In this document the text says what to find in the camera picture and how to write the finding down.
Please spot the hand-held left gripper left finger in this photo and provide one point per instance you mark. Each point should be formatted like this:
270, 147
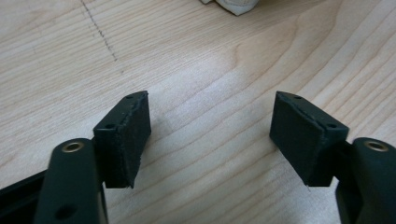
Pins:
121, 140

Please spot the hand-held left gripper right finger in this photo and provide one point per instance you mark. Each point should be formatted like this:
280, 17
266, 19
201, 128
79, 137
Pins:
305, 137

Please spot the white cloth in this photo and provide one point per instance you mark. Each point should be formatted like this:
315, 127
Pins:
233, 5

